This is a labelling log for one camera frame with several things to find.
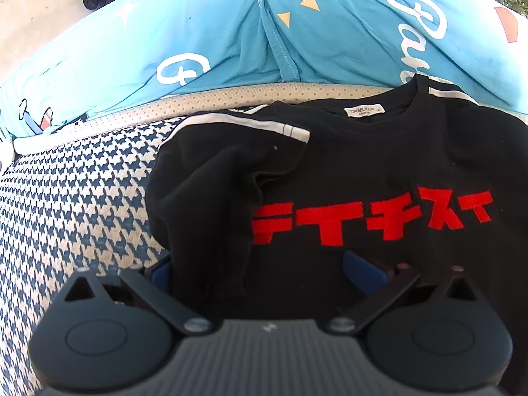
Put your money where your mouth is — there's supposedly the houndstooth sofa seat cover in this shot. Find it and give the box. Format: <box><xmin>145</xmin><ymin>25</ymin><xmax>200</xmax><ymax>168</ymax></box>
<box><xmin>0</xmin><ymin>82</ymin><xmax>528</xmax><ymax>396</ymax></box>

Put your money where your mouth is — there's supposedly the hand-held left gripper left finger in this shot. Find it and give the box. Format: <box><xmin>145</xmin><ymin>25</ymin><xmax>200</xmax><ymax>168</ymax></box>
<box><xmin>62</xmin><ymin>253</ymin><xmax>214</xmax><ymax>336</ymax></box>

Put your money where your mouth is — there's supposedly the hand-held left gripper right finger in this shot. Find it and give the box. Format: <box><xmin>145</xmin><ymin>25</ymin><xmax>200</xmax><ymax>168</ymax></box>
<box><xmin>325</xmin><ymin>250</ymin><xmax>480</xmax><ymax>335</ymax></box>

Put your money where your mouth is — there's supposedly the blue printed sofa cover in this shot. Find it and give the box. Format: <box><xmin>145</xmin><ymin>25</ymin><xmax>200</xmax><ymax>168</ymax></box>
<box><xmin>0</xmin><ymin>0</ymin><xmax>528</xmax><ymax>141</ymax></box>

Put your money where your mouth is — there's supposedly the black t-shirt with red print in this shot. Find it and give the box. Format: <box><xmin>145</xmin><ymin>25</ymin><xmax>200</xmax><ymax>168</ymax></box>
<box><xmin>145</xmin><ymin>75</ymin><xmax>528</xmax><ymax>380</ymax></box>

